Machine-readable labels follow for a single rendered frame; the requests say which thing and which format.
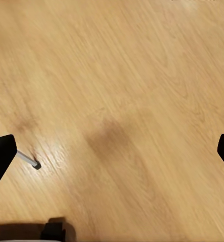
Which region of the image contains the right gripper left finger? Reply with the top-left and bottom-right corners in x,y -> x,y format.
0,134 -> 17,180

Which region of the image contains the camera tripod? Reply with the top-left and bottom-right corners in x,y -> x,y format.
15,150 -> 41,170

